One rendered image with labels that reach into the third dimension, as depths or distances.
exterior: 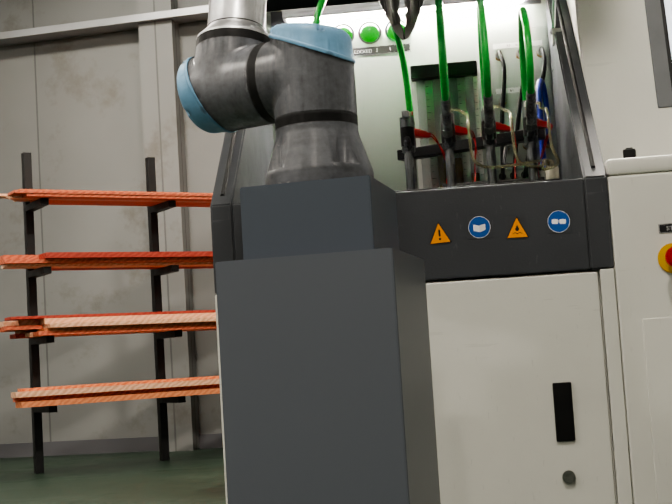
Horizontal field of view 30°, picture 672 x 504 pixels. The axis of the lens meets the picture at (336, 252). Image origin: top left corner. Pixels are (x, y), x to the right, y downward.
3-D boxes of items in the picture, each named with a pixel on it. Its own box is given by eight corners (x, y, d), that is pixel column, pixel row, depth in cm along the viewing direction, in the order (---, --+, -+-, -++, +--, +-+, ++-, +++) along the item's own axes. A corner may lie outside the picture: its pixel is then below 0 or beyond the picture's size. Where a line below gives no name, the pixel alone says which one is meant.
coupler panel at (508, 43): (496, 168, 270) (486, 27, 272) (496, 171, 273) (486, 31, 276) (557, 164, 268) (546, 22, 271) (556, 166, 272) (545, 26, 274)
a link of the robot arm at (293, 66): (331, 106, 167) (325, 7, 169) (248, 121, 174) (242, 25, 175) (374, 118, 178) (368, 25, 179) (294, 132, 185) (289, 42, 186)
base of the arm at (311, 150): (361, 177, 166) (356, 103, 167) (252, 187, 169) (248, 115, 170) (384, 190, 180) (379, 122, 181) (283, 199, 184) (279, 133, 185)
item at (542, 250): (236, 293, 223) (231, 204, 224) (241, 294, 227) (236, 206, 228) (590, 269, 216) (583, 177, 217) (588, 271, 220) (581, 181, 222)
